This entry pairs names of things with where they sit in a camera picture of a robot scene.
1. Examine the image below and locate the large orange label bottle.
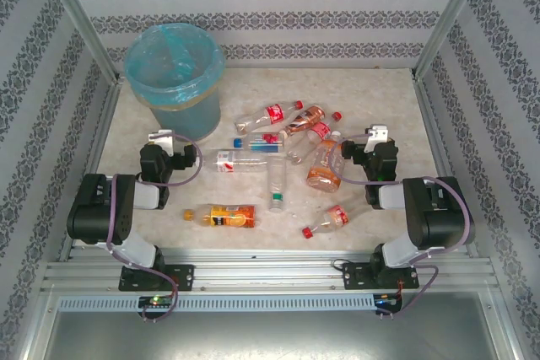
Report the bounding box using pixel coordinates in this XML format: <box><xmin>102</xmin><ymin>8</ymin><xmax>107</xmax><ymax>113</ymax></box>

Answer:
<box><xmin>305</xmin><ymin>138</ymin><xmax>346</xmax><ymax>193</ymax></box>

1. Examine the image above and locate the clear bottle red label red cap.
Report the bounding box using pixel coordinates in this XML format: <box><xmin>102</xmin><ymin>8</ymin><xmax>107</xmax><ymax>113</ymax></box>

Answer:
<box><xmin>306</xmin><ymin>111</ymin><xmax>343</xmax><ymax>142</ymax></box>

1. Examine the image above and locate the clear bottle red white label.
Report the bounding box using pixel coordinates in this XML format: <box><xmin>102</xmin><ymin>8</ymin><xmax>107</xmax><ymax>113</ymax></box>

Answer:
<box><xmin>202</xmin><ymin>149</ymin><xmax>271</xmax><ymax>174</ymax></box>

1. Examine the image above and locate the grey round waste bin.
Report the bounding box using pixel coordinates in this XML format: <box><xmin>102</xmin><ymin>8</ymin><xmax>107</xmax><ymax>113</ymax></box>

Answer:
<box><xmin>124</xmin><ymin>22</ymin><xmax>224</xmax><ymax>142</ymax></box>

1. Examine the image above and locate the brown tea plastic bottle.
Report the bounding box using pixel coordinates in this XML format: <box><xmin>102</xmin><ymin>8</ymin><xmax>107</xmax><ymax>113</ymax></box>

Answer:
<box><xmin>281</xmin><ymin>105</ymin><xmax>327</xmax><ymax>137</ymax></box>

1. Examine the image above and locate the orange juice bottle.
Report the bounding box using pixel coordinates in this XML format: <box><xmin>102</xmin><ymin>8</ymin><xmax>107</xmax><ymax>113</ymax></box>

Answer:
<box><xmin>183</xmin><ymin>203</ymin><xmax>257</xmax><ymax>229</ymax></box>

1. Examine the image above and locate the clear bottle blue cap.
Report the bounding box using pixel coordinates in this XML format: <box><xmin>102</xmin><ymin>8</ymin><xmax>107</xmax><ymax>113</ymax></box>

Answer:
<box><xmin>232</xmin><ymin>132</ymin><xmax>288</xmax><ymax>153</ymax></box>

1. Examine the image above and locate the small bottle pink label red cap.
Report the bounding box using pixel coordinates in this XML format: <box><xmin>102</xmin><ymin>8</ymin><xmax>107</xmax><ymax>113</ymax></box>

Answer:
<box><xmin>301</xmin><ymin>204</ymin><xmax>350</xmax><ymax>239</ymax></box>

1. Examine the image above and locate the clear bottle green band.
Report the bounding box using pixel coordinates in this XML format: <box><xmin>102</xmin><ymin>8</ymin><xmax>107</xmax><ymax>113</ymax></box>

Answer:
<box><xmin>266</xmin><ymin>155</ymin><xmax>289</xmax><ymax>212</ymax></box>

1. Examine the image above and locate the clear cola bottle red cap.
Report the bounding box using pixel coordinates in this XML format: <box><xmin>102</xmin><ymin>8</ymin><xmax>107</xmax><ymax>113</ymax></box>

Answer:
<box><xmin>234</xmin><ymin>99</ymin><xmax>305</xmax><ymax>133</ymax></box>

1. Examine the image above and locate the blue plastic bin liner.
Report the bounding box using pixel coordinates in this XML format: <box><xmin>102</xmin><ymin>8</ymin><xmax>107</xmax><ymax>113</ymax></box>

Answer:
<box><xmin>124</xmin><ymin>22</ymin><xmax>224</xmax><ymax>107</ymax></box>

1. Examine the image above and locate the left controller board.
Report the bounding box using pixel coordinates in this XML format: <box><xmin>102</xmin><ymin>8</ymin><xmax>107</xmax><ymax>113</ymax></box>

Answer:
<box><xmin>138</xmin><ymin>295</ymin><xmax>175</xmax><ymax>309</ymax></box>

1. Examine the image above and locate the controller board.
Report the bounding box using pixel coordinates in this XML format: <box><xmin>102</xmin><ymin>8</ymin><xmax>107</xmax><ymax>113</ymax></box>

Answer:
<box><xmin>138</xmin><ymin>295</ymin><xmax>175</xmax><ymax>309</ymax></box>
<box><xmin>374</xmin><ymin>294</ymin><xmax>402</xmax><ymax>309</ymax></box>

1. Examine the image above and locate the right controller board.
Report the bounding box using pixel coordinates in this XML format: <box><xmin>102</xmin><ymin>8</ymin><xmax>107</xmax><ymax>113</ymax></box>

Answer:
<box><xmin>374</xmin><ymin>294</ymin><xmax>402</xmax><ymax>309</ymax></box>

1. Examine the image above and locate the grey metal panel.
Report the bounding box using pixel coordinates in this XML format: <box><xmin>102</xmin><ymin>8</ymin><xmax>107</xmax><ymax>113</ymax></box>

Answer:
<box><xmin>24</xmin><ymin>292</ymin><xmax>520</xmax><ymax>360</ymax></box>

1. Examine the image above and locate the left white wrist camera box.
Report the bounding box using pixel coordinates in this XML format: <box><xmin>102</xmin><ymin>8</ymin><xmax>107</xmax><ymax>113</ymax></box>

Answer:
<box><xmin>147</xmin><ymin>129</ymin><xmax>175</xmax><ymax>157</ymax></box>

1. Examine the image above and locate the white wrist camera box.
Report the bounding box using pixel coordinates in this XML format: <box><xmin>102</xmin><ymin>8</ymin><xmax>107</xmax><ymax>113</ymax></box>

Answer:
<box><xmin>364</xmin><ymin>124</ymin><xmax>388</xmax><ymax>154</ymax></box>
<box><xmin>147</xmin><ymin>129</ymin><xmax>175</xmax><ymax>157</ymax></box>

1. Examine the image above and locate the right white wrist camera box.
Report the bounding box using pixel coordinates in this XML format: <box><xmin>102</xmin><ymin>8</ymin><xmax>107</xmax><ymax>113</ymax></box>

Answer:
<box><xmin>364</xmin><ymin>124</ymin><xmax>388</xmax><ymax>154</ymax></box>

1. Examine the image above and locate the right aluminium side rail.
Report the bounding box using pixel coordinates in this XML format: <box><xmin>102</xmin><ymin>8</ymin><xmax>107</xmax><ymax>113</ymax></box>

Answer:
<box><xmin>412</xmin><ymin>77</ymin><xmax>480</xmax><ymax>258</ymax></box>

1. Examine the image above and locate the aluminium side rail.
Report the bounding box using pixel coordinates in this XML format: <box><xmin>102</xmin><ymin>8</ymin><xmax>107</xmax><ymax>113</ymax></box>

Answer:
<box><xmin>412</xmin><ymin>77</ymin><xmax>480</xmax><ymax>258</ymax></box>
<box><xmin>58</xmin><ymin>79</ymin><xmax>123</xmax><ymax>262</ymax></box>

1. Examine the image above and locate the left aluminium side rail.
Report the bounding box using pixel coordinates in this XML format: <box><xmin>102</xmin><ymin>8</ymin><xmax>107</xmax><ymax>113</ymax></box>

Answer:
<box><xmin>58</xmin><ymin>79</ymin><xmax>123</xmax><ymax>262</ymax></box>

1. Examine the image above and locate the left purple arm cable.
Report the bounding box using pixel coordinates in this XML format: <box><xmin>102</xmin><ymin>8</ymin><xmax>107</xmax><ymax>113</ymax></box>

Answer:
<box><xmin>105</xmin><ymin>134</ymin><xmax>204</xmax><ymax>323</ymax></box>

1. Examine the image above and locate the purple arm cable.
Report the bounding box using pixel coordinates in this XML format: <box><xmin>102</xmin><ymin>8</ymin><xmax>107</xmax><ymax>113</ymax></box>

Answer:
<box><xmin>330</xmin><ymin>132</ymin><xmax>476</xmax><ymax>321</ymax></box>
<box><xmin>105</xmin><ymin>134</ymin><xmax>204</xmax><ymax>323</ymax></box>

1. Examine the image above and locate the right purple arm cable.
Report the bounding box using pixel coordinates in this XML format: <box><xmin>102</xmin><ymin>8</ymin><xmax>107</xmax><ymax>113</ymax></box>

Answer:
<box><xmin>330</xmin><ymin>132</ymin><xmax>476</xmax><ymax>321</ymax></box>

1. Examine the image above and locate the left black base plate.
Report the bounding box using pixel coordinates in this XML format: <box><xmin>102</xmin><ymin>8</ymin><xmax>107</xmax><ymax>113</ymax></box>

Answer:
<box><xmin>119</xmin><ymin>264</ymin><xmax>195</xmax><ymax>293</ymax></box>

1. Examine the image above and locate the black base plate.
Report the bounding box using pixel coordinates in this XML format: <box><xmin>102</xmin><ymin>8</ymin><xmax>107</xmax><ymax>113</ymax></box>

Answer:
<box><xmin>119</xmin><ymin>264</ymin><xmax>195</xmax><ymax>293</ymax></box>
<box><xmin>342</xmin><ymin>261</ymin><xmax>419</xmax><ymax>292</ymax></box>

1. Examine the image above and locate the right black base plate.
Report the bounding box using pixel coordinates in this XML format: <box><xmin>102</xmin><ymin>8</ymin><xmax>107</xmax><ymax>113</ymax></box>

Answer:
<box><xmin>342</xmin><ymin>261</ymin><xmax>419</xmax><ymax>292</ymax></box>

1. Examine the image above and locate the aluminium mounting rail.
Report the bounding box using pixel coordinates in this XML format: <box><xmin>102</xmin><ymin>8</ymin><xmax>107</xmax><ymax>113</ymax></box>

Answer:
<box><xmin>41</xmin><ymin>249</ymin><xmax>494</xmax><ymax>293</ymax></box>

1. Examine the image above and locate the white slotted cable duct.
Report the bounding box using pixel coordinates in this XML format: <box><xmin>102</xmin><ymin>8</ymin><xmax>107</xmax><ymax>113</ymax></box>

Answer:
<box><xmin>57</xmin><ymin>294</ymin><xmax>402</xmax><ymax>314</ymax></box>

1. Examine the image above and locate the right aluminium frame post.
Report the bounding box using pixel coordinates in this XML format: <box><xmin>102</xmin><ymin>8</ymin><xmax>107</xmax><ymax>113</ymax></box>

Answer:
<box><xmin>413</xmin><ymin>0</ymin><xmax>493</xmax><ymax>81</ymax></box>

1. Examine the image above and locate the aluminium frame post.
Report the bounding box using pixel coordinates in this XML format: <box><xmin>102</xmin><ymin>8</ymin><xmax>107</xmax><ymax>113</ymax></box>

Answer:
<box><xmin>35</xmin><ymin>0</ymin><xmax>122</xmax><ymax>83</ymax></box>
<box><xmin>413</xmin><ymin>0</ymin><xmax>493</xmax><ymax>81</ymax></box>

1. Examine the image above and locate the left aluminium frame post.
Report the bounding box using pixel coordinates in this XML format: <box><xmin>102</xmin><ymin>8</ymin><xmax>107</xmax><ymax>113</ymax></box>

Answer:
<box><xmin>35</xmin><ymin>0</ymin><xmax>122</xmax><ymax>83</ymax></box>

